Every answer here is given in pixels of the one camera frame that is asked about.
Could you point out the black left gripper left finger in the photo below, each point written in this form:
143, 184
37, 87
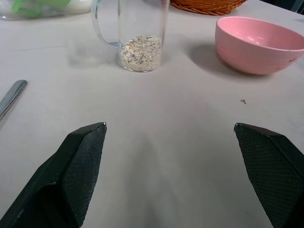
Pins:
71, 171

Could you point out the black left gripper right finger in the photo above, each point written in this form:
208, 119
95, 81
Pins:
268, 171

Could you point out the beige granular powder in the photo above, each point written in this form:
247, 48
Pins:
142, 53

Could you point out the clear container with green lid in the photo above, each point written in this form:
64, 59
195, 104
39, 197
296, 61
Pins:
35, 8

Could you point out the pink bowl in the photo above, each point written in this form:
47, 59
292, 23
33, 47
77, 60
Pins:
256, 45

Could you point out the orange woven basket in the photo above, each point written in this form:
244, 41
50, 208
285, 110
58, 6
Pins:
209, 6

